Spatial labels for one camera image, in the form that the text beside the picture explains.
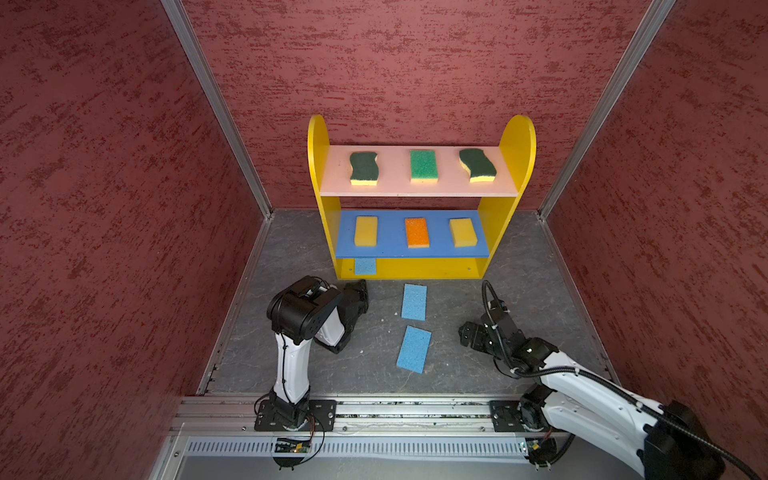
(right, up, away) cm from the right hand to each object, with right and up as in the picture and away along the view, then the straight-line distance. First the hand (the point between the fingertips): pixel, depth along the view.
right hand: (469, 340), depth 85 cm
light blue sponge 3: (-16, -2, 0) cm, 17 cm away
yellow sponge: (-31, +32, +9) cm, 46 cm away
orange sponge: (-15, +32, +8) cm, 36 cm away
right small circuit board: (+15, -22, -13) cm, 29 cm away
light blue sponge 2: (-16, +9, +9) cm, 20 cm away
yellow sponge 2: (0, +32, +9) cm, 33 cm away
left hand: (-30, +15, +13) cm, 36 cm away
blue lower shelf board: (-23, +29, +7) cm, 38 cm away
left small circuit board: (-49, -22, -13) cm, 55 cm away
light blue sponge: (-32, +20, +15) cm, 41 cm away
